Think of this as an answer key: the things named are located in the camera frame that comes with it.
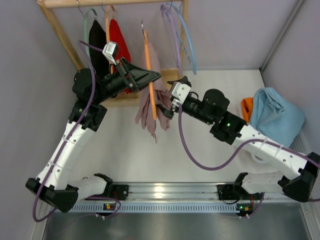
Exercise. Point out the mint green hanger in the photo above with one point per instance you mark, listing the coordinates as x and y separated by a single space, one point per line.
85 27

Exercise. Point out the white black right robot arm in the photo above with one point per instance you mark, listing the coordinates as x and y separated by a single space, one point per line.
295 173

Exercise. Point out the purple plastic hanger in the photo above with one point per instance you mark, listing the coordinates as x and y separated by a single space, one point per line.
165 11

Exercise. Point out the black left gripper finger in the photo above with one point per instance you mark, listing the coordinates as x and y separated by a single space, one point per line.
133 72
142 83

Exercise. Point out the light orange hanger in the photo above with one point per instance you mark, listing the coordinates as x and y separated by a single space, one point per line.
107 18

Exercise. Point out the dusty pink trousers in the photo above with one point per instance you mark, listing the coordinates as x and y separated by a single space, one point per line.
162 97

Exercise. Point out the white laundry basket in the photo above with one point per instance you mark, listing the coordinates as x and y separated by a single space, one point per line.
297 145

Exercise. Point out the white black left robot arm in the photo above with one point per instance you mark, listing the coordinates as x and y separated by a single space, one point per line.
52 184

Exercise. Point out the grey slotted cable duct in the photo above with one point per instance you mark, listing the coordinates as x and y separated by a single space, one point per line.
156 207

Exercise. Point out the light blue garment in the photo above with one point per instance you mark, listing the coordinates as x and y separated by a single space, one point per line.
275 117

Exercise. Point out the red garment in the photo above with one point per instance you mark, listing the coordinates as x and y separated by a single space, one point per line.
115 35

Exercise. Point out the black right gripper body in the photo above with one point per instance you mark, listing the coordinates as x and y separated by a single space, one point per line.
173 104

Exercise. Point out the wooden clothes rack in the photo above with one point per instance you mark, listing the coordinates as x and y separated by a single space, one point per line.
47 7

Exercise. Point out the aluminium mounting rail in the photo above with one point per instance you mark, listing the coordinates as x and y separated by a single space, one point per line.
172 191

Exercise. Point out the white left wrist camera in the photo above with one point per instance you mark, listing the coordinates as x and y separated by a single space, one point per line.
110 51

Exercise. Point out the orange garment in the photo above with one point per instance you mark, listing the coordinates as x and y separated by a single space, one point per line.
247 108

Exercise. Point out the black garment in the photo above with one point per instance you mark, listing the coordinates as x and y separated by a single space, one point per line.
97 38

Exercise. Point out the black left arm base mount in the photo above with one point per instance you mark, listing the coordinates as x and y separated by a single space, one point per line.
120 191

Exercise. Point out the light blue plastic hanger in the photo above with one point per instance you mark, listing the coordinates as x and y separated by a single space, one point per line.
188 40

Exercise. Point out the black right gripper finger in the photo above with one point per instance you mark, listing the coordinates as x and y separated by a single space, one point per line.
167 112
183 80

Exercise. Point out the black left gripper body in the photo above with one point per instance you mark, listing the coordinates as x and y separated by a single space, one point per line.
128 75

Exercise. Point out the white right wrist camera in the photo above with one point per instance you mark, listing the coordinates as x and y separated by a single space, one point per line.
179 92

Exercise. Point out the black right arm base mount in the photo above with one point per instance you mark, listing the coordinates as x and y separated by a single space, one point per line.
230 193

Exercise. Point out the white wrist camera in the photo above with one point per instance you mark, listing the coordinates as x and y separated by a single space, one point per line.
110 51
179 92

